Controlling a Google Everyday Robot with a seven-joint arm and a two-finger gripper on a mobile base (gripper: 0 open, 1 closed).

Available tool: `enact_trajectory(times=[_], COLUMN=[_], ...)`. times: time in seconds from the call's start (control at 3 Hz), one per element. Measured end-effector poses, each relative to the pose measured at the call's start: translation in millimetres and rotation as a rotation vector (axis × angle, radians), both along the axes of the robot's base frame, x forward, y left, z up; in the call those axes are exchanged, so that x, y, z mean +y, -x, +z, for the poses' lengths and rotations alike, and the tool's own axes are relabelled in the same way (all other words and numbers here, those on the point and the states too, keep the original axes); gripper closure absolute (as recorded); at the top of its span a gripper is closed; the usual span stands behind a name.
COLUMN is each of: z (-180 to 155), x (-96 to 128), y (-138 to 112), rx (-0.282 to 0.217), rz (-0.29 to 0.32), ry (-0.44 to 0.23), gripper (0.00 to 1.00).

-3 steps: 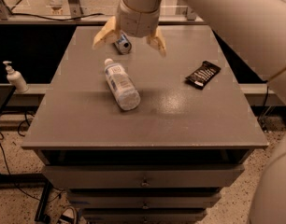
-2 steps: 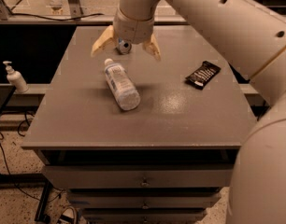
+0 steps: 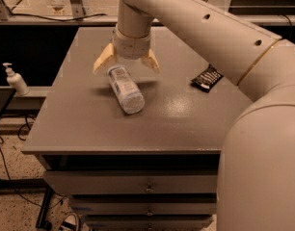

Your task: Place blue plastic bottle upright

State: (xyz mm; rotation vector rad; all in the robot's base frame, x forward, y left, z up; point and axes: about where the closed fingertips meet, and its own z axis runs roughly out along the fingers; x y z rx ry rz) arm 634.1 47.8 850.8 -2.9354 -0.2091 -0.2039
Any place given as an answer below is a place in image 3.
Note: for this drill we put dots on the clear plastic water bottle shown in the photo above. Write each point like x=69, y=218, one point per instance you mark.
x=126, y=90

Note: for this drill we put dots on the white pump dispenser bottle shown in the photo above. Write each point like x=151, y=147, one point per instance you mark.
x=15, y=80

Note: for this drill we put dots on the black snack packet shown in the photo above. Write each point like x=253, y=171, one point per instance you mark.
x=206, y=80

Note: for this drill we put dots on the grey metal rail frame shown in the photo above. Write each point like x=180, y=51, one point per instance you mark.
x=41, y=19

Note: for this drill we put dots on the black stand leg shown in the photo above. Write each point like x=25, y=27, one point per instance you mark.
x=42, y=222

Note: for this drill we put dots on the drawer knob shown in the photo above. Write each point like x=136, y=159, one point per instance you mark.
x=149, y=189
x=149, y=213

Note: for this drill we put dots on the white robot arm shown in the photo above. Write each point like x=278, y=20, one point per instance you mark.
x=256, y=176

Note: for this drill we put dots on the top drawer knob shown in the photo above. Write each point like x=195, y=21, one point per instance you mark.
x=149, y=189

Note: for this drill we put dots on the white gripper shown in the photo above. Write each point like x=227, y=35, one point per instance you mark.
x=132, y=47

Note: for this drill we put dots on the grey drawer cabinet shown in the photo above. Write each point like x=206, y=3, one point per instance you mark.
x=102, y=159

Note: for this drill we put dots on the sneaker shoe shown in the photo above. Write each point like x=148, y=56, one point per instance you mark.
x=70, y=223

